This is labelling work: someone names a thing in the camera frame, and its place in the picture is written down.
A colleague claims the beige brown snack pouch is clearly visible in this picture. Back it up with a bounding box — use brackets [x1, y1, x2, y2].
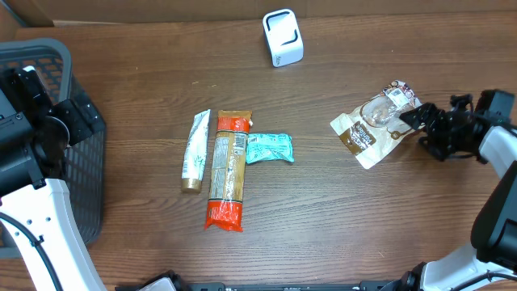
[330, 80, 422, 169]

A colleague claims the green teal snack packet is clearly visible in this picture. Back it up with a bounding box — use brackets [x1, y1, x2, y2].
[246, 133, 295, 164]

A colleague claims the red orange spaghetti pack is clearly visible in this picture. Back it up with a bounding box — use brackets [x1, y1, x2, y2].
[205, 110, 252, 232]

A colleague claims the white cream tube gold cap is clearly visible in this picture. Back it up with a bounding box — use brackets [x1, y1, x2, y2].
[181, 109, 211, 194]

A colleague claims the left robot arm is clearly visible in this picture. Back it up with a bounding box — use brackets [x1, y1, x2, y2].
[1, 65, 106, 290]

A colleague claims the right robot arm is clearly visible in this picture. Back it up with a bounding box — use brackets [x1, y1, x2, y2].
[384, 90, 516, 291]

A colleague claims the white barcode scanner box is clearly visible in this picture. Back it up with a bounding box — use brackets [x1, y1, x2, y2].
[263, 9, 304, 67]

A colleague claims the grey plastic shopping basket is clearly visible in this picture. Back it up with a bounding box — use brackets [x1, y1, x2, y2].
[1, 38, 107, 244]

